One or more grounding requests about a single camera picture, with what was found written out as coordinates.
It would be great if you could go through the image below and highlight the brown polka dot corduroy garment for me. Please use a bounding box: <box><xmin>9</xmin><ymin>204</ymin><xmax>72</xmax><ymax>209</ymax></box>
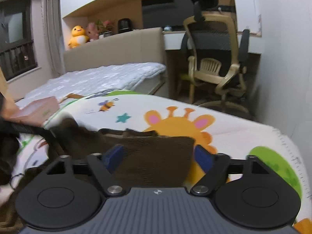
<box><xmin>1</xmin><ymin>118</ymin><xmax>195</xmax><ymax>233</ymax></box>

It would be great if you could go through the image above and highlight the cartoon animal print blanket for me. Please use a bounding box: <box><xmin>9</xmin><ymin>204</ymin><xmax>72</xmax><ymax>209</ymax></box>
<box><xmin>1</xmin><ymin>90</ymin><xmax>311</xmax><ymax>233</ymax></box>

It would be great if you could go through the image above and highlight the white quilted mattress pad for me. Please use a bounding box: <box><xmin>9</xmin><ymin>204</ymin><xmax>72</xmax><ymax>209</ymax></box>
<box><xmin>16</xmin><ymin>62</ymin><xmax>166</xmax><ymax>108</ymax></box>

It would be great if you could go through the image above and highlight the grey window curtain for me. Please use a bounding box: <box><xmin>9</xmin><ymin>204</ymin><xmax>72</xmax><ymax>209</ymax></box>
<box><xmin>41</xmin><ymin>0</ymin><xmax>65</xmax><ymax>77</ymax></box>

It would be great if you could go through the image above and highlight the beige mesh office chair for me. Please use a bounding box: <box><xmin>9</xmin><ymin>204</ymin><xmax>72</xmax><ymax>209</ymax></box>
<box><xmin>181</xmin><ymin>0</ymin><xmax>250</xmax><ymax>115</ymax></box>

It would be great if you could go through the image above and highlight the yellow duck plush toy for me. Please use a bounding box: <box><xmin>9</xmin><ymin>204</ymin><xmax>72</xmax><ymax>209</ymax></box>
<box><xmin>68</xmin><ymin>25</ymin><xmax>89</xmax><ymax>49</ymax></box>

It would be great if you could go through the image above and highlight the pink plush toy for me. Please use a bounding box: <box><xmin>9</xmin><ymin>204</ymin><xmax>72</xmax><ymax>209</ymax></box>
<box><xmin>86</xmin><ymin>22</ymin><xmax>99</xmax><ymax>41</ymax></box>

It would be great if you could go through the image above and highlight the beige bed headboard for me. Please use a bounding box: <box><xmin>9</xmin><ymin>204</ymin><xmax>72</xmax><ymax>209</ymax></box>
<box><xmin>63</xmin><ymin>27</ymin><xmax>166</xmax><ymax>72</ymax></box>

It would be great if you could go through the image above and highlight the white desk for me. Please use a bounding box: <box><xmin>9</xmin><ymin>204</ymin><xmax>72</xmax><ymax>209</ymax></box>
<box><xmin>163</xmin><ymin>31</ymin><xmax>264</xmax><ymax>54</ymax></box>

